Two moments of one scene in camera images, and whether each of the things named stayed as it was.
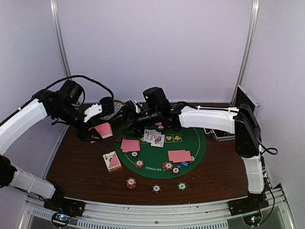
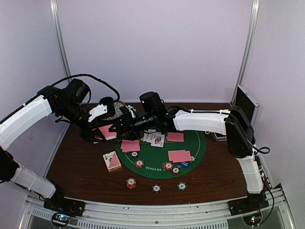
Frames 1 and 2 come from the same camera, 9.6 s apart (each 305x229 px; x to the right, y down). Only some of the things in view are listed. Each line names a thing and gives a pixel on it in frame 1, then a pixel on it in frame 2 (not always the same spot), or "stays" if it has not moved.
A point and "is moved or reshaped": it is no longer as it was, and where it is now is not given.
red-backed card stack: x=104 y=130 is moved or reshaped
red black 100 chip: x=176 y=171 stays
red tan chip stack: x=131 y=182 stays
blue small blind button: x=185 y=164 stays
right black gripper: x=138 y=131 -> x=133 y=131
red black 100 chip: x=134 y=154 stays
